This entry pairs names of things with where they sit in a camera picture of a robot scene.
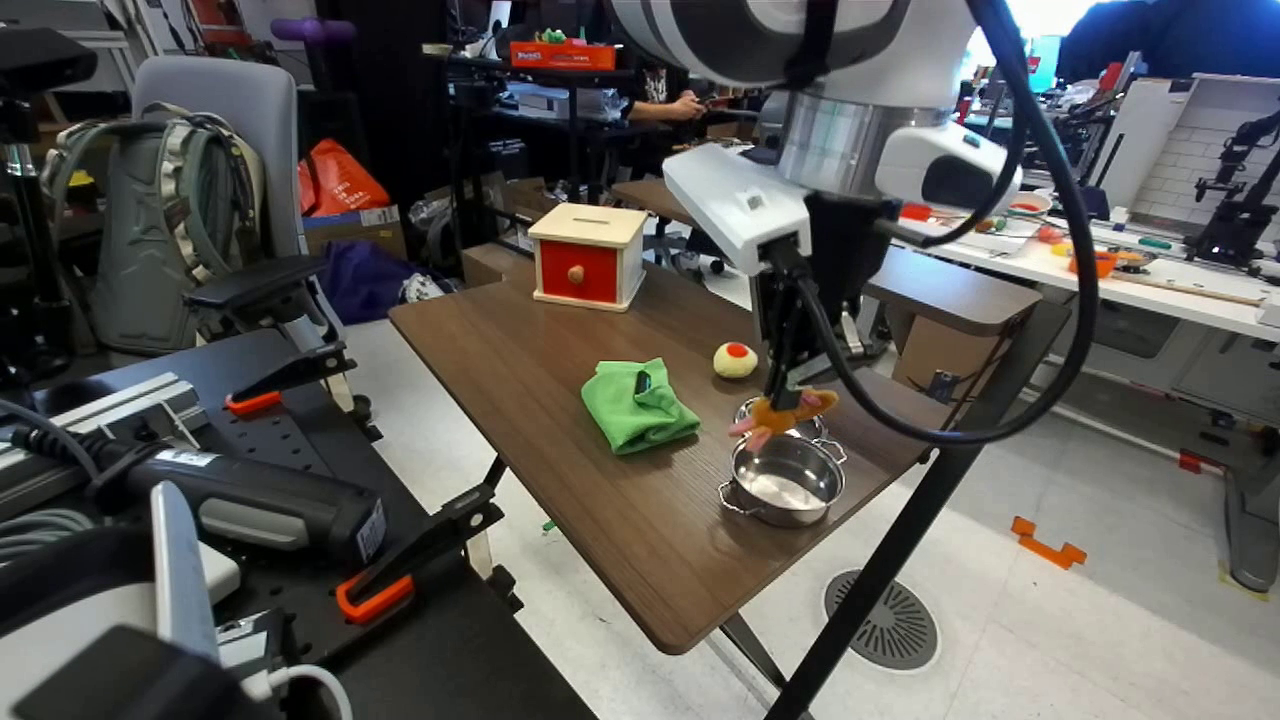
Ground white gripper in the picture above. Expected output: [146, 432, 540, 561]
[662, 140, 819, 405]

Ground orange teddy bear toy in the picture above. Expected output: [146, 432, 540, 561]
[727, 385, 843, 461]

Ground silver metal pot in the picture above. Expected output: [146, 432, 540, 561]
[715, 424, 854, 533]

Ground yellow ball with red dot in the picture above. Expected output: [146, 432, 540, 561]
[707, 338, 764, 385]

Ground cardboard box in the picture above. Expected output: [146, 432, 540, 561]
[888, 309, 1021, 410]

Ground green folded cloth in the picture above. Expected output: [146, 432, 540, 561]
[576, 351, 706, 461]

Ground wooden box with red drawer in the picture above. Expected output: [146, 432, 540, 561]
[526, 199, 651, 316]

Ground seated person in black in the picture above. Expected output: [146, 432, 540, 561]
[622, 58, 713, 137]

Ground round metal floor drain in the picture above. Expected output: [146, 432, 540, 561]
[819, 568, 946, 675]

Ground orange block on white table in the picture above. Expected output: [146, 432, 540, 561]
[1065, 244, 1120, 286]

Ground orange floor marker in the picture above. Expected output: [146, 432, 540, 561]
[1009, 514, 1094, 577]

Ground orange box on shelf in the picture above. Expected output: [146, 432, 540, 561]
[506, 35, 625, 78]

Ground white work table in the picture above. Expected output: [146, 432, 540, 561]
[876, 197, 1280, 597]

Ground purple fabric bag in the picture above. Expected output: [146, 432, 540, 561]
[315, 237, 421, 327]

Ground white slanted board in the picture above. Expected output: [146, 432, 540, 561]
[1097, 74, 1280, 231]

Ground orange bag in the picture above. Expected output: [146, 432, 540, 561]
[293, 137, 395, 220]

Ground black machine stand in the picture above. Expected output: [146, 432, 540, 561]
[1188, 107, 1280, 270]

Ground person in dark blue shirt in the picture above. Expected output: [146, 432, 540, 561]
[1058, 0, 1280, 88]

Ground black handheld tool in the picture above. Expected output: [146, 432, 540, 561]
[8, 419, 393, 568]

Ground grey office chair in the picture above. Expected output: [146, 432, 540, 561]
[127, 54, 358, 351]

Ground white flat blade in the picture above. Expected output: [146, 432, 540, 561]
[146, 477, 223, 665]

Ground grey backpack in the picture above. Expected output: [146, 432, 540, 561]
[35, 105, 272, 361]

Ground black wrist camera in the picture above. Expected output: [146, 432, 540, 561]
[801, 187, 904, 292]

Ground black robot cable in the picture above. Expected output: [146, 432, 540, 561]
[777, 0, 1103, 454]

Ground large black clamp orange handle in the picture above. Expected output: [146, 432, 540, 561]
[334, 455, 513, 633]

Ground small black clamp orange handle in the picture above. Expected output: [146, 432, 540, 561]
[220, 339, 361, 424]

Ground white cable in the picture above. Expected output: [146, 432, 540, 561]
[236, 662, 361, 720]

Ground black camera stand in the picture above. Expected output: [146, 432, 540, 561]
[0, 24, 101, 391]

